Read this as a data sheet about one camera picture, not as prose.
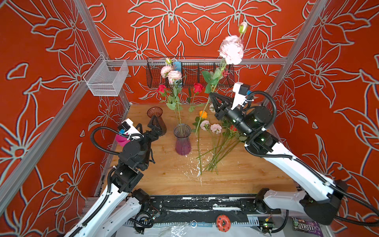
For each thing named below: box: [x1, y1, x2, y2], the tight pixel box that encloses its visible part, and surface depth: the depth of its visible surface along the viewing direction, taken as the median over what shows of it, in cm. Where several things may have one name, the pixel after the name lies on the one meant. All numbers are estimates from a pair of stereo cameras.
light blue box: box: [173, 61, 183, 73], surface depth 91 cm
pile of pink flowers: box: [195, 119, 248, 175], surface depth 96 cm
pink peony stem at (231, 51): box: [193, 21, 249, 134], surface depth 47 cm
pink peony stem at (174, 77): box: [160, 57, 184, 137], surface depth 75 cm
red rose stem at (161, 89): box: [156, 84, 177, 111], surface depth 79 cm
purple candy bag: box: [291, 216, 324, 237], surface depth 68 cm
